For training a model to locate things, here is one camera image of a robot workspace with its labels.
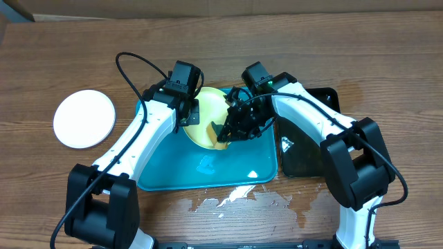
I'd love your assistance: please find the black water tray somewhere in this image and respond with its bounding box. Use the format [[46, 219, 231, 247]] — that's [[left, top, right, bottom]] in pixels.
[[277, 87, 341, 178]]

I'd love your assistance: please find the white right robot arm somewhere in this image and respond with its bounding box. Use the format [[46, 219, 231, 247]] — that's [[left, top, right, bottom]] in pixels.
[[207, 71, 395, 248]]

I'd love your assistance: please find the yellow green scrub sponge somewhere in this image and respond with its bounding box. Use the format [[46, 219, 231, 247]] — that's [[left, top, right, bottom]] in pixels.
[[206, 121, 228, 150]]

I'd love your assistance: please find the teal plastic tray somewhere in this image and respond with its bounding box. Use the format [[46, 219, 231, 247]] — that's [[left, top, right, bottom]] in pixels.
[[134, 88, 279, 192]]

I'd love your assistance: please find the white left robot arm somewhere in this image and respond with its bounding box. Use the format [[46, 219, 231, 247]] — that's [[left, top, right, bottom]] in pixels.
[[58, 93, 199, 248]]

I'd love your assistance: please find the white plate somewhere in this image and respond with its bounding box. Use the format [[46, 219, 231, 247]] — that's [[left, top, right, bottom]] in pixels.
[[53, 89, 116, 149]]

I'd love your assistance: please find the yellow plate with sauce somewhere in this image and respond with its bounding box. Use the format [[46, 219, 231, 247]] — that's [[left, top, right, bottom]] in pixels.
[[184, 87, 229, 149]]

